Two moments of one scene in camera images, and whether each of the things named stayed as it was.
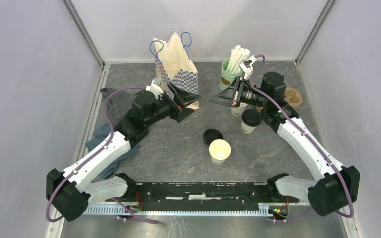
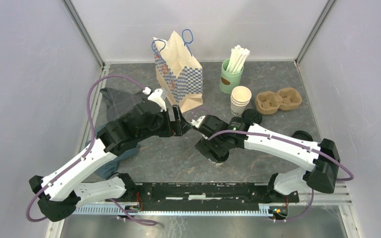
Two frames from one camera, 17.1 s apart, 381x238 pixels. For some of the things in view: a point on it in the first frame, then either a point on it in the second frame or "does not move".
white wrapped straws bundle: (238, 55) does not move
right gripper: (228, 96) -> (204, 145)
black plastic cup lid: (251, 117) does not move
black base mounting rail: (205, 195) does not move
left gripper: (178, 115) -> (173, 129)
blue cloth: (100, 133) does not move
